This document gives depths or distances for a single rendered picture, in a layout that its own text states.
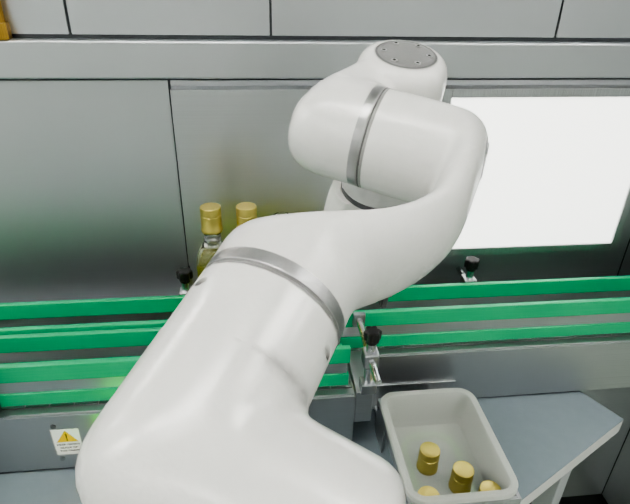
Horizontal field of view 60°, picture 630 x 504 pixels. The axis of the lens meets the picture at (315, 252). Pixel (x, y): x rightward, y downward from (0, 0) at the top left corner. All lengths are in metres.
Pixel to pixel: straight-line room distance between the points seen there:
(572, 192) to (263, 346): 1.01
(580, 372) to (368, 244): 0.96
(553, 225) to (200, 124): 0.73
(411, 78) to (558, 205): 0.80
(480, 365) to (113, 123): 0.81
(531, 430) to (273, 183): 0.67
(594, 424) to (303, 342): 0.99
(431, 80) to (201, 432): 0.32
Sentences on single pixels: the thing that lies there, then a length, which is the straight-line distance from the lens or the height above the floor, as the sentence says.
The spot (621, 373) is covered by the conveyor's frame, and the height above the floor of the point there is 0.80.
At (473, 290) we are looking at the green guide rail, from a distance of 1.11.
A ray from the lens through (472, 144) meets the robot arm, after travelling 0.37.
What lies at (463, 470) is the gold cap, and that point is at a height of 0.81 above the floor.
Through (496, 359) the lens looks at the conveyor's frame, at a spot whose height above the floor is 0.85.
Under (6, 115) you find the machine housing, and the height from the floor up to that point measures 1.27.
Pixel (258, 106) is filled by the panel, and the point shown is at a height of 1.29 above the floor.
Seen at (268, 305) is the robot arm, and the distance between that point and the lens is 0.26.
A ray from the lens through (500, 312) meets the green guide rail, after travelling 1.07.
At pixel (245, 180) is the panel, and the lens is 1.01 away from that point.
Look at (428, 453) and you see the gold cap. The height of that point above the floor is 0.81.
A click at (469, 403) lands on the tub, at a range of 1.04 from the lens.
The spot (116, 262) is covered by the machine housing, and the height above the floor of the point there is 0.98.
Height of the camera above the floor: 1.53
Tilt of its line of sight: 30 degrees down
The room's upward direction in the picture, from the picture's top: 1 degrees clockwise
